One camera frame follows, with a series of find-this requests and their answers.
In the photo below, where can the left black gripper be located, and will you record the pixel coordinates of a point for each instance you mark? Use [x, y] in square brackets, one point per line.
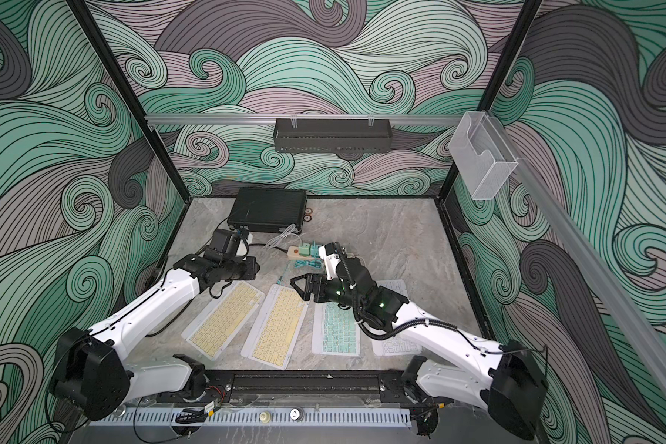
[251, 273]

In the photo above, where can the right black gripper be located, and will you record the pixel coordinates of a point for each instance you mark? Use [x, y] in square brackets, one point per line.
[314, 281]

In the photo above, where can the yellow wireless keyboard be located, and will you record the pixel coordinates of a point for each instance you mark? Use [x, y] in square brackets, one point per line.
[212, 330]
[274, 334]

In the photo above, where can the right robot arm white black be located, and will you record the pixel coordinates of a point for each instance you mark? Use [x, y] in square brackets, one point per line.
[504, 379]

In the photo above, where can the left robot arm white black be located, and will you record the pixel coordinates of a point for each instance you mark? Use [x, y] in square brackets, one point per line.
[91, 372]

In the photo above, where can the black computer box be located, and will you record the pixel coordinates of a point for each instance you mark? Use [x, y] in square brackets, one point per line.
[268, 210]

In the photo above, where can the green wireless keyboard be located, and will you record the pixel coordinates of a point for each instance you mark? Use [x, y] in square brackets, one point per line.
[335, 331]

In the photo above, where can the white wireless keyboard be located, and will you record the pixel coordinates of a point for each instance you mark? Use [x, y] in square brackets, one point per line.
[395, 346]

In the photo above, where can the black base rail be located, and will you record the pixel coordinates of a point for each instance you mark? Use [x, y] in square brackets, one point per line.
[391, 386]

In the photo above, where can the white slotted cable duct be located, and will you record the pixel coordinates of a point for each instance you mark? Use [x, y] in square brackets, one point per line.
[267, 417]

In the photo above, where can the black wall shelf tray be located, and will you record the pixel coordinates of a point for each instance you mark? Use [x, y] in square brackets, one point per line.
[332, 136]

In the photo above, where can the aluminium wall rail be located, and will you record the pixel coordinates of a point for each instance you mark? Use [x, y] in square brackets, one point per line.
[270, 119]

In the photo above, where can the clear acrylic wall holder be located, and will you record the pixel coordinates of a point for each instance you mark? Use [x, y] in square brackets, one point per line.
[482, 151]

